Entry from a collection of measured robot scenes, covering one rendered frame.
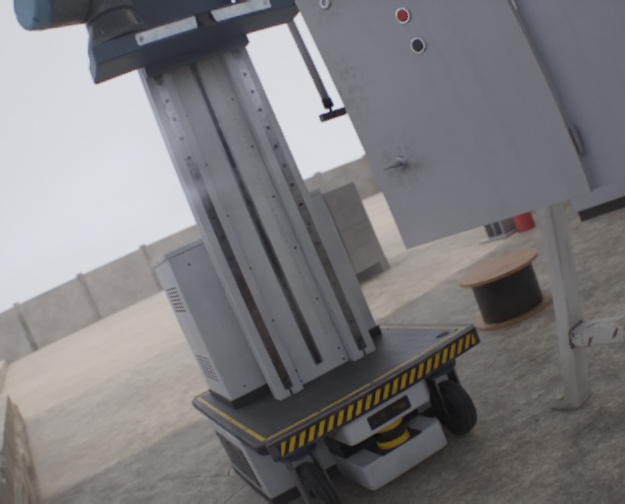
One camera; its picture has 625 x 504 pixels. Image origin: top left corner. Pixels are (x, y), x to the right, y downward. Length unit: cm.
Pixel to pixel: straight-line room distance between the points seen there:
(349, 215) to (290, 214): 394
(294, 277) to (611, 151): 119
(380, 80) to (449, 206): 25
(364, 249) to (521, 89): 491
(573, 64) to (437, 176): 33
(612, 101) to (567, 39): 11
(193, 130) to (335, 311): 68
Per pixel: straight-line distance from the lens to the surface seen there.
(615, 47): 90
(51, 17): 166
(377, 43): 110
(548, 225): 157
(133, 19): 171
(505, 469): 160
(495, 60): 98
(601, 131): 94
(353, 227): 577
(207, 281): 191
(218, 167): 185
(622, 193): 428
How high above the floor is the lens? 78
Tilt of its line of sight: 5 degrees down
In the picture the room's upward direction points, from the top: 23 degrees counter-clockwise
